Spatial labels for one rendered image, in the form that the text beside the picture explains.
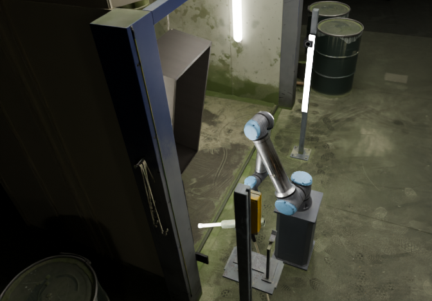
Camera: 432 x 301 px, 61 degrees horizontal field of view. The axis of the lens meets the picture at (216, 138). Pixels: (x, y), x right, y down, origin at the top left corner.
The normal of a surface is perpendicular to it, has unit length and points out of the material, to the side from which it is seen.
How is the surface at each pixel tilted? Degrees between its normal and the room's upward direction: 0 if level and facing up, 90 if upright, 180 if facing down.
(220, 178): 0
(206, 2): 90
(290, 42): 90
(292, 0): 90
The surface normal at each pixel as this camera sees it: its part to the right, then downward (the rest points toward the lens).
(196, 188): -0.07, -0.77
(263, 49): -0.41, 0.60
